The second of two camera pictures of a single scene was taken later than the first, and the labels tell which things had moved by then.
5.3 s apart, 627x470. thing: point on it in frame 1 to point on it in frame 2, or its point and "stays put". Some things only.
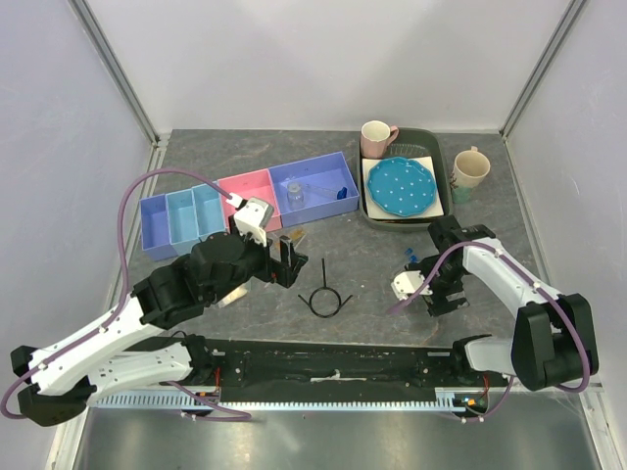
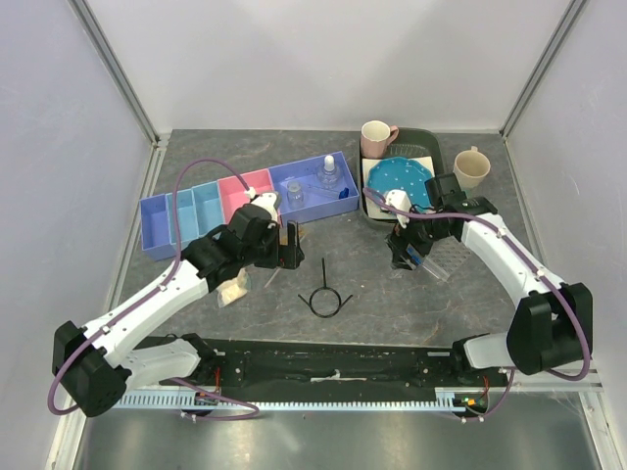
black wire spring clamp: x=310 y=303 stays put
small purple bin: x=155 y=228 stays put
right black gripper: x=438 y=304 to x=398 y=242
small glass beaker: x=295 y=195 stays put
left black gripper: x=284 y=272 to x=286 y=257
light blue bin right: x=209 y=210 stays put
